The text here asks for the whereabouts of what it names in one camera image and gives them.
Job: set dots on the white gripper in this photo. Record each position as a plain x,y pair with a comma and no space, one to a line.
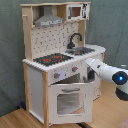
94,64

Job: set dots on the white oven door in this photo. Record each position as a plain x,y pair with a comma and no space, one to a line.
70,103

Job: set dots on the toy microwave door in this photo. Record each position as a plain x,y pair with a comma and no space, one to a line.
74,12

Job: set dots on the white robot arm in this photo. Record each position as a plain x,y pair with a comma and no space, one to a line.
115,75

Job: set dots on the wooden toy kitchen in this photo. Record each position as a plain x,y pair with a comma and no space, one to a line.
46,40

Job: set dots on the grey dishwasher door panel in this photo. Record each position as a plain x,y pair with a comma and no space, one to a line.
90,75

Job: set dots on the right oven knob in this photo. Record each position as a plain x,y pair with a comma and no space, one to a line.
74,69

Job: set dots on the oven knob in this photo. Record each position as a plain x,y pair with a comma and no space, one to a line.
56,75
74,69

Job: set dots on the grey toy sink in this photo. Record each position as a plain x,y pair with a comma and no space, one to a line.
79,51

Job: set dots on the black toy faucet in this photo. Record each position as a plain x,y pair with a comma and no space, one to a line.
72,41

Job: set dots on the left oven knob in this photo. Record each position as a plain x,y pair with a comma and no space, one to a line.
56,75

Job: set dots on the black toy stovetop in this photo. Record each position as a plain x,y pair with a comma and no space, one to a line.
52,59

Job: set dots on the grey range hood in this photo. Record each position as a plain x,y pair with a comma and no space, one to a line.
48,18

